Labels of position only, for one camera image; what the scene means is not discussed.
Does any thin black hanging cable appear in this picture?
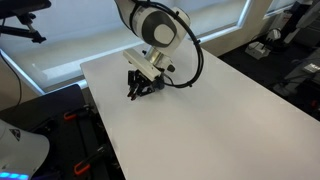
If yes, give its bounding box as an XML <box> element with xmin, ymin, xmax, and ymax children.
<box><xmin>0</xmin><ymin>53</ymin><xmax>23</xmax><ymax>106</ymax></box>

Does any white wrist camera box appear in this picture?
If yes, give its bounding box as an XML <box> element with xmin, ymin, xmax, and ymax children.
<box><xmin>122</xmin><ymin>49</ymin><xmax>165</xmax><ymax>82</ymax></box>

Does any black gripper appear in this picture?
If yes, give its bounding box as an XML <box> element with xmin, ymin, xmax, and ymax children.
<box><xmin>126</xmin><ymin>68</ymin><xmax>158</xmax><ymax>101</ymax></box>

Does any dark green mug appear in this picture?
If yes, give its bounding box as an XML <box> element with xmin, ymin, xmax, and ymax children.
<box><xmin>153</xmin><ymin>75</ymin><xmax>166</xmax><ymax>91</ymax></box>

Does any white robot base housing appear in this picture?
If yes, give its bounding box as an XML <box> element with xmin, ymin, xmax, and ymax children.
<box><xmin>0</xmin><ymin>119</ymin><xmax>51</xmax><ymax>180</ymax></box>

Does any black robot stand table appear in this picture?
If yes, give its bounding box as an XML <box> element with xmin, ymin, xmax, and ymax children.
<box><xmin>0</xmin><ymin>83</ymin><xmax>126</xmax><ymax>180</ymax></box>

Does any black and white robot stand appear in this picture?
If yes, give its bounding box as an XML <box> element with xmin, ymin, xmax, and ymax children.
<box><xmin>265</xmin><ymin>0</ymin><xmax>320</xmax><ymax>52</ymax></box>

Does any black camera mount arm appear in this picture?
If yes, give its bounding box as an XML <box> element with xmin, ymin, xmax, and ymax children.
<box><xmin>0</xmin><ymin>0</ymin><xmax>52</xmax><ymax>44</ymax></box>

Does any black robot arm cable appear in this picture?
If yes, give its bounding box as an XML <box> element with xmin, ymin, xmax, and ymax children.
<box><xmin>132</xmin><ymin>0</ymin><xmax>205</xmax><ymax>90</ymax></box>

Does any orange black bar clamp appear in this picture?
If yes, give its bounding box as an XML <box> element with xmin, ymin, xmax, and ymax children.
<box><xmin>73</xmin><ymin>143</ymin><xmax>113</xmax><ymax>176</ymax></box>
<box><xmin>63</xmin><ymin>104</ymin><xmax>96</xmax><ymax>122</ymax></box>

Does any white floor device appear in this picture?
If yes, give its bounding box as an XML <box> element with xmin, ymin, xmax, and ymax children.
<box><xmin>245</xmin><ymin>40</ymin><xmax>272</xmax><ymax>61</ymax></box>

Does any grey chair base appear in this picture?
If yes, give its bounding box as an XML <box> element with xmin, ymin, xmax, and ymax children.
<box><xmin>273</xmin><ymin>48</ymin><xmax>320</xmax><ymax>98</ymax></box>

